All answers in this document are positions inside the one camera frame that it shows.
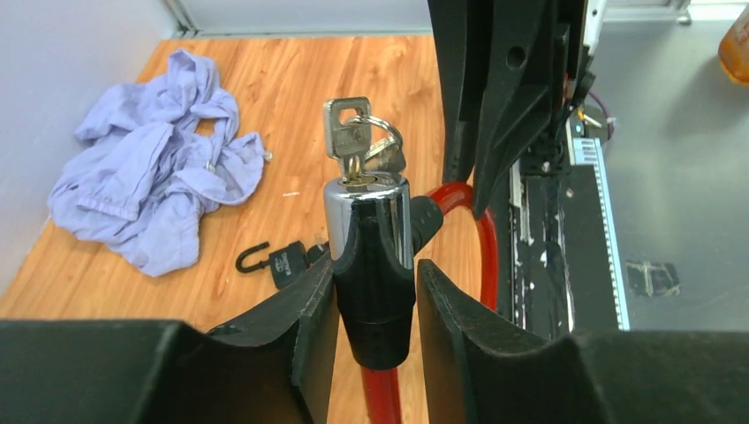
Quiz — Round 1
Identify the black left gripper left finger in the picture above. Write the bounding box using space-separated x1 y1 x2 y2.
1 255 338 423

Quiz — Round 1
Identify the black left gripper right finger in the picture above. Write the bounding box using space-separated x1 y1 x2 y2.
417 260 748 423

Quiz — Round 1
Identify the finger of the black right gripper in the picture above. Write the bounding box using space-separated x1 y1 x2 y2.
473 1 564 217
428 0 494 183

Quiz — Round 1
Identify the black padlock body with shackle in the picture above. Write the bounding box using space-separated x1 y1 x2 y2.
235 240 329 290

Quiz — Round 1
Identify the silver key bunch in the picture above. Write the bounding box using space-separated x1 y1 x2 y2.
322 96 406 186

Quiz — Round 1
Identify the red cable lock black body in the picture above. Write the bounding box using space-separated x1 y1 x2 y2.
323 174 499 423

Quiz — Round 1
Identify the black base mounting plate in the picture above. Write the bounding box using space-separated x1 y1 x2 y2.
497 118 632 339

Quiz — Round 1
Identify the crumpled lavender cloth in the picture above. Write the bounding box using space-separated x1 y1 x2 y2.
48 49 269 276

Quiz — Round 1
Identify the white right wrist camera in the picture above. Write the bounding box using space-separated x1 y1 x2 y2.
582 0 608 56

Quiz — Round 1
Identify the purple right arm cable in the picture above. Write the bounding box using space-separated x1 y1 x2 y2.
587 90 617 141

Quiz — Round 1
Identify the slotted white cable duct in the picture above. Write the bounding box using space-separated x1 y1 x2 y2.
570 137 632 332

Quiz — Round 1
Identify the aluminium frame post right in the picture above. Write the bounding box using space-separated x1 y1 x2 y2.
162 0 198 39

